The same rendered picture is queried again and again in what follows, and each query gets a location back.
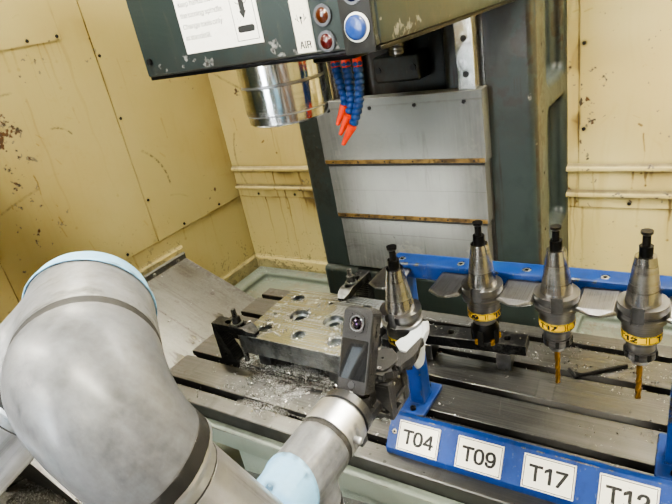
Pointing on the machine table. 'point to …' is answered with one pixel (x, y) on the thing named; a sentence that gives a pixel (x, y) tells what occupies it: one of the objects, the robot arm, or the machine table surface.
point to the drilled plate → (297, 349)
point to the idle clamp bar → (505, 356)
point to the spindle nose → (283, 93)
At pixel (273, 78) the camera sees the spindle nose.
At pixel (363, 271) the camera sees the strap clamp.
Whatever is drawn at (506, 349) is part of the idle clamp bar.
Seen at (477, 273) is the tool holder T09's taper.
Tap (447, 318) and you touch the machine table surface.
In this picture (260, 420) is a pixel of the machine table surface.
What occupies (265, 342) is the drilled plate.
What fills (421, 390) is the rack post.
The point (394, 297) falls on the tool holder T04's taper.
